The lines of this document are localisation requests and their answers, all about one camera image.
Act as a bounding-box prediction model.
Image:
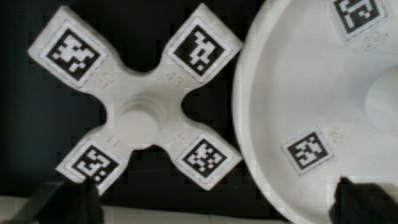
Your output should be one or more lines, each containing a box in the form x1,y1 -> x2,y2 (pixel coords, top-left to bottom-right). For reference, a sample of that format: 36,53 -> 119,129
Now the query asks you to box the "white round table top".
233,0 -> 398,224

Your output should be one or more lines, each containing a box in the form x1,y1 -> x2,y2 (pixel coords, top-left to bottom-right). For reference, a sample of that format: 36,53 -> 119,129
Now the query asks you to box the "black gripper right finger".
329,177 -> 398,224

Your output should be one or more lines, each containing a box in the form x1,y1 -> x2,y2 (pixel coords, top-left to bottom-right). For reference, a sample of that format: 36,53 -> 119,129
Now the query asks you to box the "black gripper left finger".
6,179 -> 105,224

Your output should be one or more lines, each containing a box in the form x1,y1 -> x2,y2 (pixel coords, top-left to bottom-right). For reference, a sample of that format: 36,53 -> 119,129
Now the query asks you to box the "white cross-shaped table base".
29,5 -> 242,191

